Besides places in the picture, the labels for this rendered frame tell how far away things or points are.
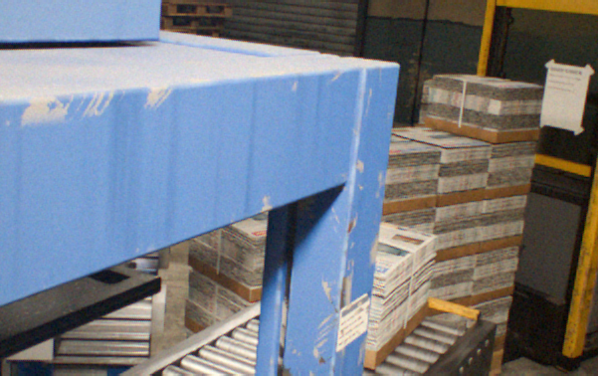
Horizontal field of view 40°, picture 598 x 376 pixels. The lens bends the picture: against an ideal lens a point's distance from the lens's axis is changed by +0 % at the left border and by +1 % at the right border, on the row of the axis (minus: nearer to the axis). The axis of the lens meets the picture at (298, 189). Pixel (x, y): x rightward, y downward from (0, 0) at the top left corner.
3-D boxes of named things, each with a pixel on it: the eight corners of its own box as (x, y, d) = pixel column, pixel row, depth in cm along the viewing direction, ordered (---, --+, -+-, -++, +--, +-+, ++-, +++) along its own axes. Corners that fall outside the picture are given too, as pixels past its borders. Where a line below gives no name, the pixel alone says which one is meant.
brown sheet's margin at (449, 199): (368, 183, 342) (369, 173, 340) (414, 177, 360) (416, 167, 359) (439, 206, 314) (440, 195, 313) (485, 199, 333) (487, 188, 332)
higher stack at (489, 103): (393, 353, 381) (429, 73, 350) (436, 340, 400) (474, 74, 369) (458, 388, 352) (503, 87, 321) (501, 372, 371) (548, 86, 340)
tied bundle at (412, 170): (312, 190, 323) (318, 132, 317) (366, 184, 342) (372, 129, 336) (382, 216, 295) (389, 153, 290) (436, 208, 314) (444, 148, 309)
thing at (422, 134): (375, 130, 335) (375, 127, 335) (422, 127, 354) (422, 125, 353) (446, 149, 308) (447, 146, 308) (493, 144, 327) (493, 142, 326)
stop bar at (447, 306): (335, 277, 238) (336, 270, 238) (481, 317, 218) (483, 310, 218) (330, 280, 235) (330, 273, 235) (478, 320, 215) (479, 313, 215)
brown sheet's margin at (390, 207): (313, 189, 323) (314, 178, 322) (365, 183, 341) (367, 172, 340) (383, 214, 295) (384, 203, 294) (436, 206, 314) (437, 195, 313)
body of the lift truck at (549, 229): (462, 314, 435) (484, 167, 416) (524, 297, 470) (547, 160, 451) (579, 368, 384) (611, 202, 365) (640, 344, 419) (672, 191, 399)
